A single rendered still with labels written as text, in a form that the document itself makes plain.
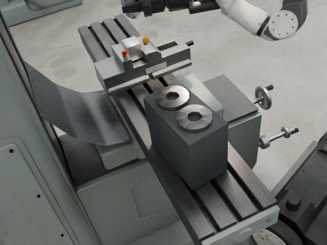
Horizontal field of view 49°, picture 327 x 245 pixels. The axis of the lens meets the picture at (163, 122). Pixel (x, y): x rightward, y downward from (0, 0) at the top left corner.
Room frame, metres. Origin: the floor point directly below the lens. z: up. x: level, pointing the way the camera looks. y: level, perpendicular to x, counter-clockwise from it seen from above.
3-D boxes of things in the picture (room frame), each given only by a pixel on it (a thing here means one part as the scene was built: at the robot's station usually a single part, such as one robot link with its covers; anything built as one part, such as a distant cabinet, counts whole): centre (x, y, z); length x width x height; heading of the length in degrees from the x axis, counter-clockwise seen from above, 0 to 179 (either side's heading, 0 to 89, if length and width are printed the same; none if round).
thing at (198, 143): (0.69, -0.06, 1.01); 0.22 x 0.12 x 0.20; 26
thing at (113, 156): (1.04, 0.04, 0.77); 0.50 x 0.35 x 0.12; 108
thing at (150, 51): (1.15, 0.02, 1.00); 0.12 x 0.06 x 0.04; 19
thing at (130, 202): (1.05, 0.02, 0.42); 0.80 x 0.30 x 0.60; 108
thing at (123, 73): (1.14, 0.04, 0.97); 0.35 x 0.15 x 0.11; 109
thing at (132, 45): (1.13, 0.07, 1.02); 0.06 x 0.05 x 0.06; 19
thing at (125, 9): (1.01, 0.04, 1.23); 0.06 x 0.02 x 0.03; 92
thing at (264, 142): (1.08, -0.51, 0.49); 0.22 x 0.06 x 0.06; 108
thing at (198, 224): (1.03, 0.03, 0.87); 1.24 x 0.23 x 0.08; 18
